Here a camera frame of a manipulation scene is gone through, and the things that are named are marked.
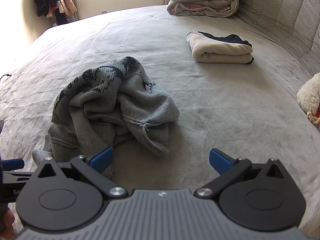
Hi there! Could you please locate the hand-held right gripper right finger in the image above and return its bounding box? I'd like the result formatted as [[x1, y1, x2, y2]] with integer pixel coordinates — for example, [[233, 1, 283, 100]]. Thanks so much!
[[195, 148, 288, 197]]

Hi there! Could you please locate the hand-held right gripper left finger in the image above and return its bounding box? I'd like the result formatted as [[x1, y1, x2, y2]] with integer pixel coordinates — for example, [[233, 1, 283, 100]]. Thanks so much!
[[33, 147, 127, 198]]

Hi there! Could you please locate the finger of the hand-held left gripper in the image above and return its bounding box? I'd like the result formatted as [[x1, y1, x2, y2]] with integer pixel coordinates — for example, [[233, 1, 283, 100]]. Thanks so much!
[[2, 158, 25, 171]]

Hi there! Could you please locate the grey knitted sweater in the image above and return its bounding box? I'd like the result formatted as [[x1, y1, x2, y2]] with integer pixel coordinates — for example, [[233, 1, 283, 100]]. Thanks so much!
[[32, 56, 180, 178]]

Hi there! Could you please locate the person's left hand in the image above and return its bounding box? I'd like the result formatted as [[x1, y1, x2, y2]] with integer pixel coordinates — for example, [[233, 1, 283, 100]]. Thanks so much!
[[0, 207, 15, 234]]

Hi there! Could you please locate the bed with grey sheet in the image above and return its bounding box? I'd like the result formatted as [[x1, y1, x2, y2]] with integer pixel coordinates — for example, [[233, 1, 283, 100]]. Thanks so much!
[[0, 4, 320, 230]]

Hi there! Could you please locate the folded cream and navy garment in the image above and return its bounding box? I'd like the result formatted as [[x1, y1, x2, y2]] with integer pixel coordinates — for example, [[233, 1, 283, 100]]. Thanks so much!
[[186, 31, 255, 64]]

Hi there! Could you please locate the white plush toy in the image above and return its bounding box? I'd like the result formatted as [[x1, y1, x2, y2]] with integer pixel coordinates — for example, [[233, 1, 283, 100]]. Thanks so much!
[[296, 72, 320, 125]]

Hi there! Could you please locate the hanging pink garment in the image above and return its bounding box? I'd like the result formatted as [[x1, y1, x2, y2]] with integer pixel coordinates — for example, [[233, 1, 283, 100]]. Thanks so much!
[[57, 0, 77, 15]]

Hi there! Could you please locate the grey quilted headboard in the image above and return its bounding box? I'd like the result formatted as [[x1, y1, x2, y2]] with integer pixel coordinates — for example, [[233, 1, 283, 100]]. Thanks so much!
[[234, 0, 320, 78]]

